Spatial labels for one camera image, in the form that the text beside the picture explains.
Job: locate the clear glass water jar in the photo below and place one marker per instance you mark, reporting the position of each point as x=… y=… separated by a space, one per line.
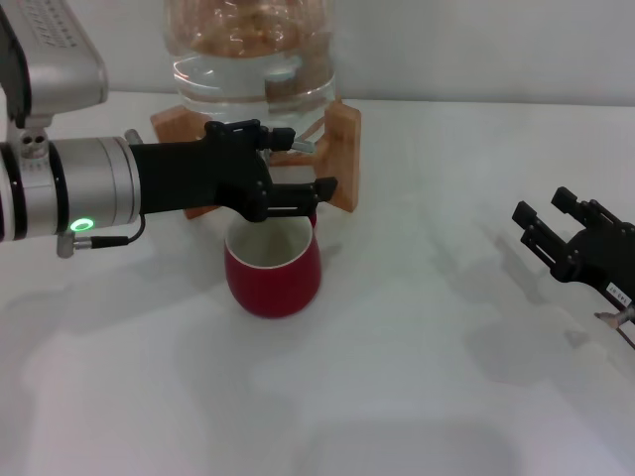
x=223 y=64

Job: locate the red ceramic cup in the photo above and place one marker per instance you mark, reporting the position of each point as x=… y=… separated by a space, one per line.
x=273 y=292

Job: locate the wooden jar stand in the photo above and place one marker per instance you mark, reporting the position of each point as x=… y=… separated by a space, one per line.
x=342 y=158

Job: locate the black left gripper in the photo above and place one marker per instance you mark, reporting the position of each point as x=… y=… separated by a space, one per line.
x=198 y=173

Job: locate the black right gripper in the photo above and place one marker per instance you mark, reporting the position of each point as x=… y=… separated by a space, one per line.
x=602 y=255

